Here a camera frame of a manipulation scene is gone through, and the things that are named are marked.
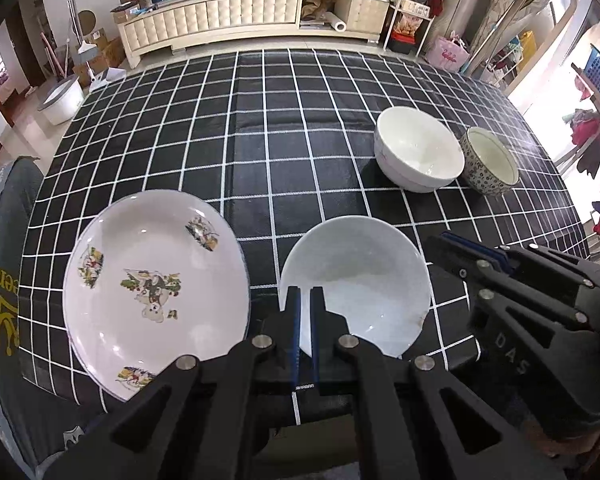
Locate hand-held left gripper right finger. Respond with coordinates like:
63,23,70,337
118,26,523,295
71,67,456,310
310,286,567,480

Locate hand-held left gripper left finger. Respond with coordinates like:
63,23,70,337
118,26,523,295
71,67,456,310
45,286,303,480

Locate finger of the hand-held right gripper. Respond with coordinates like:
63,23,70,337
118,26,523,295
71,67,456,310
426,234,593,333
440,231,598,291

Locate white bowl with red mark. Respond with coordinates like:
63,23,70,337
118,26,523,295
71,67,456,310
279,216,433,359

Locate dark patterned bowl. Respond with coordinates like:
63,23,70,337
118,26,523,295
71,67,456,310
460,126,520,197

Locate cream white bowl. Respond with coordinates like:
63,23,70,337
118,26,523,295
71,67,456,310
374,106,465,194

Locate white cartoon print plate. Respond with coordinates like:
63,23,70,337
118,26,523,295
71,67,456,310
62,189,251,402

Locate red hanging garment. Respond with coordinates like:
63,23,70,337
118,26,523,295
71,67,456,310
570,107,600,178

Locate wooden board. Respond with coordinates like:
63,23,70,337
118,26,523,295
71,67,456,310
570,62,600,126

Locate black white checked tablecloth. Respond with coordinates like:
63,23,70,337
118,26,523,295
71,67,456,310
17,49,593,428

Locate pink bag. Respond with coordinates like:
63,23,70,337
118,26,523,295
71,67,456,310
425,32,471,72

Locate oval standing mirror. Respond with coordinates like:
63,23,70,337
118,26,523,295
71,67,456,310
472,0,578,96

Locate patterned curtain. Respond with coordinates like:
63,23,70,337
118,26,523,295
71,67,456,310
467,0,551,76

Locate cylindrical standing air conditioner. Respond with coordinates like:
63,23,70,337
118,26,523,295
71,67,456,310
432,0,483,48

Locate white paper roll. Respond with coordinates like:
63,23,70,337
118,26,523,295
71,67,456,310
319,9,348,33

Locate grey crown print chair cover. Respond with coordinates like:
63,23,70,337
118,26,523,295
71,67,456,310
0,157,106,480

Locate white dustpan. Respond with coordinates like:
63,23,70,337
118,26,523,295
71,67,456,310
87,62,128,92

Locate white mop bucket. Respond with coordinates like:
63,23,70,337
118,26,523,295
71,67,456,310
37,76,84,126

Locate cream tufted tv cabinet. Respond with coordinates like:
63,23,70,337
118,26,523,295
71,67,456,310
112,0,393,68

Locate cardboard boxes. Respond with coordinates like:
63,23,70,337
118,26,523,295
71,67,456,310
75,27,123,78

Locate white wire rack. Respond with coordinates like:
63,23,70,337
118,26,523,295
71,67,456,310
380,0,453,58

